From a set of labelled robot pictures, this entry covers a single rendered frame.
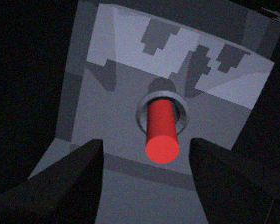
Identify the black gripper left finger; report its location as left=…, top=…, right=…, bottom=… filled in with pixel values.
left=0, top=139, right=104, bottom=224

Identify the red peg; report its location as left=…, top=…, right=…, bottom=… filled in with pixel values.
left=145, top=100, right=179, bottom=164

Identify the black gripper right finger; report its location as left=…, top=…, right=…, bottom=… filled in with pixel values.
left=189, top=137, right=280, bottom=224

